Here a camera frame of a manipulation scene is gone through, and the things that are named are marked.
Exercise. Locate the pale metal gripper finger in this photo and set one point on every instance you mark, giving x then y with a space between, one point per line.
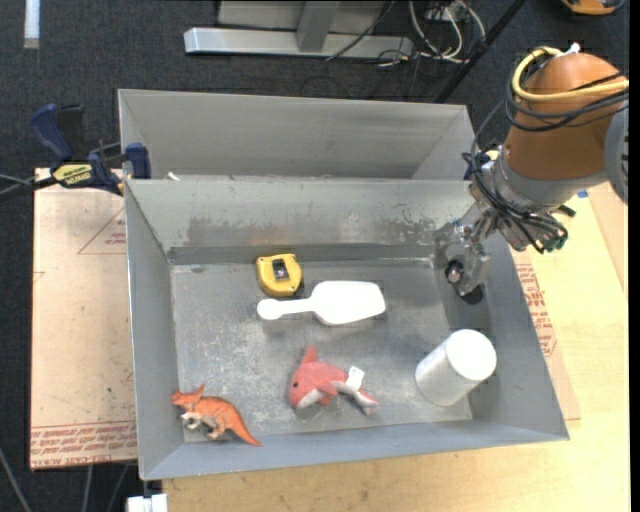
450 240
472 272

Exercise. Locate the white cylinder cup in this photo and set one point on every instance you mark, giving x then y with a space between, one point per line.
455 367

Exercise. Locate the white plastic scoop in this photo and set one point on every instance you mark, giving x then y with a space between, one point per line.
345 302

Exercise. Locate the grey metal bin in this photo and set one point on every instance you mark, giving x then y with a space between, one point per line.
300 220

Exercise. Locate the yellow tape measure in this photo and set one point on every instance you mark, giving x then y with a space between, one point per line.
277 275

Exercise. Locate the pink plush shark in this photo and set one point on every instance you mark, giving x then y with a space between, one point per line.
315 382

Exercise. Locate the orange toy dinosaur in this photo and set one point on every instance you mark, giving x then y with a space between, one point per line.
217 412

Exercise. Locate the brown cardboard board red print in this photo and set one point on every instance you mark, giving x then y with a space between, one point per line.
75 310

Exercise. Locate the black cylinder on white bracket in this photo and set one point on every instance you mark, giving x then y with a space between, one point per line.
567 210

